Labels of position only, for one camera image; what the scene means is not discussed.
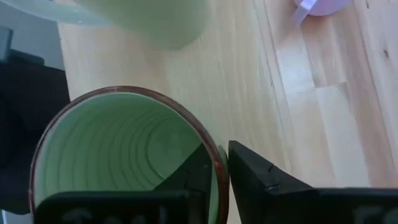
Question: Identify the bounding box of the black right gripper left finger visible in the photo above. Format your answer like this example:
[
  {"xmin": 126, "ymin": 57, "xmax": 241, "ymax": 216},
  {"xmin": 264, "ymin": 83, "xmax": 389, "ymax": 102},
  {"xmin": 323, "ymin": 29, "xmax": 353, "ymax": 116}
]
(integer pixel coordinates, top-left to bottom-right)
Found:
[{"xmin": 34, "ymin": 142, "xmax": 216, "ymax": 224}]

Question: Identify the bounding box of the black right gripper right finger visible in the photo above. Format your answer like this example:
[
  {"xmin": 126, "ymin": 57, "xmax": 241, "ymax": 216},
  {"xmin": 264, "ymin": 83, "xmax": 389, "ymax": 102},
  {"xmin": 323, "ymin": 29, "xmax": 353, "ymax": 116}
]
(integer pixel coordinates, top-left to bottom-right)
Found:
[{"xmin": 228, "ymin": 140, "xmax": 398, "ymax": 224}]

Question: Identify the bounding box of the green ribbed mug brown rim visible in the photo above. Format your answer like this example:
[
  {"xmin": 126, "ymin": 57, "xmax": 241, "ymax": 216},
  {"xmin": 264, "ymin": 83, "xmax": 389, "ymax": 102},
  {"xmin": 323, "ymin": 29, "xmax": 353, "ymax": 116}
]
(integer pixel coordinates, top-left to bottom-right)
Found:
[{"xmin": 28, "ymin": 85, "xmax": 231, "ymax": 224}]

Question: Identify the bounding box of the pink plastic cup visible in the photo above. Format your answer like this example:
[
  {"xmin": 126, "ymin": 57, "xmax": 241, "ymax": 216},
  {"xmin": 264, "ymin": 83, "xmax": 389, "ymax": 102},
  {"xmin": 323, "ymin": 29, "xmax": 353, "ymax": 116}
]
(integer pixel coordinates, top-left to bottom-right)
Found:
[{"xmin": 291, "ymin": 0, "xmax": 353, "ymax": 25}]

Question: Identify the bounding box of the cream ceramic mug white handle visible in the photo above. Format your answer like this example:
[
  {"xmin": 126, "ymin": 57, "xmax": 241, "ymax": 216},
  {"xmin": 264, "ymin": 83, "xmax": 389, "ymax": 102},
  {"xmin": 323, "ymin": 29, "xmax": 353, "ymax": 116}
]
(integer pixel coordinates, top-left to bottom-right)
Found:
[{"xmin": 0, "ymin": 0, "xmax": 215, "ymax": 51}]

